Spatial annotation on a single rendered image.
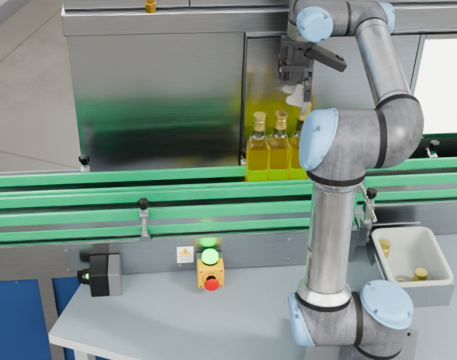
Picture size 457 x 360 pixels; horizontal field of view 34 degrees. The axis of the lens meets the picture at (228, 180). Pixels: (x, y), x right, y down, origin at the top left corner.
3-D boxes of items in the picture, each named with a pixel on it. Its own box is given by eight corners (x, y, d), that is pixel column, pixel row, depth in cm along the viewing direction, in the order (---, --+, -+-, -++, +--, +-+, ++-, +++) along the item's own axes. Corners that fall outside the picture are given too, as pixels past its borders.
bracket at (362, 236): (360, 223, 216) (363, 204, 212) (368, 245, 209) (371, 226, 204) (348, 223, 216) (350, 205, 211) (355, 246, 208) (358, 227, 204)
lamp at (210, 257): (217, 253, 203) (218, 246, 201) (218, 266, 199) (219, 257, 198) (201, 255, 202) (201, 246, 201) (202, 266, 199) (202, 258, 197)
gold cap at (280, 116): (285, 123, 202) (286, 109, 199) (288, 130, 199) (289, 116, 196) (272, 123, 201) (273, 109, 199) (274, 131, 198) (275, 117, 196)
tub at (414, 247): (424, 248, 217) (429, 225, 212) (450, 304, 200) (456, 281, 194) (365, 251, 216) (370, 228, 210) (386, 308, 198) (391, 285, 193)
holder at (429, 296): (418, 236, 222) (422, 216, 217) (448, 305, 200) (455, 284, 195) (361, 240, 220) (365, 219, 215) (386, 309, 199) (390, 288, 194)
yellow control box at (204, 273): (221, 270, 208) (221, 251, 204) (223, 289, 203) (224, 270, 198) (196, 271, 208) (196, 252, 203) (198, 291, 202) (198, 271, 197)
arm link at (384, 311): (410, 356, 164) (424, 316, 155) (350, 358, 163) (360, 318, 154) (398, 313, 173) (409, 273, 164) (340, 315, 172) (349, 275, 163)
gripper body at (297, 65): (276, 73, 194) (280, 30, 187) (309, 72, 195) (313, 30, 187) (280, 88, 188) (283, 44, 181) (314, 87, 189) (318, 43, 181)
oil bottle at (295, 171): (302, 189, 217) (309, 128, 204) (306, 201, 213) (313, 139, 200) (283, 191, 217) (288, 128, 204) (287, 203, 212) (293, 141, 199)
